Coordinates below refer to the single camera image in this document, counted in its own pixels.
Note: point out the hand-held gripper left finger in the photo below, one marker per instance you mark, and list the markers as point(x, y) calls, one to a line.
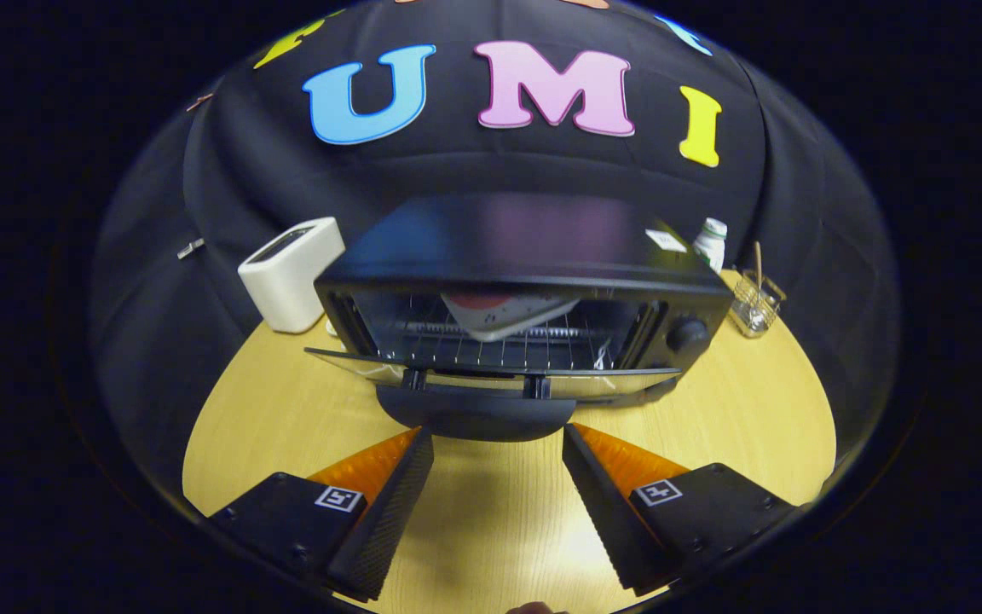
point(390, 516)

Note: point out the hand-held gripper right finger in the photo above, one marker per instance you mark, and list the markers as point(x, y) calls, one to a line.
point(606, 512)

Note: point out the white square plate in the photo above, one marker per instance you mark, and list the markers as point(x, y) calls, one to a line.
point(508, 321)

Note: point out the pink ham slice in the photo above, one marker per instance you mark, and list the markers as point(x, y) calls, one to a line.
point(481, 301)

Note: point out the black toaster oven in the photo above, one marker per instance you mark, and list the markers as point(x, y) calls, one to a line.
point(525, 239)

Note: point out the white bread toaster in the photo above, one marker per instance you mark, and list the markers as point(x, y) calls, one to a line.
point(286, 290)

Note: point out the white bottle with green label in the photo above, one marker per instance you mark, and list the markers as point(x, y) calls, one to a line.
point(713, 247)

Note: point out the wooden stick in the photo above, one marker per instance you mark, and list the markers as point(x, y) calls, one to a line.
point(758, 260)

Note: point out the silver clothes clip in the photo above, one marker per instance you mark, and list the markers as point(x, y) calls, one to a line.
point(191, 248)

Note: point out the pink clothes clip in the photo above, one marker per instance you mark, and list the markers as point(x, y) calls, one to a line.
point(199, 102)

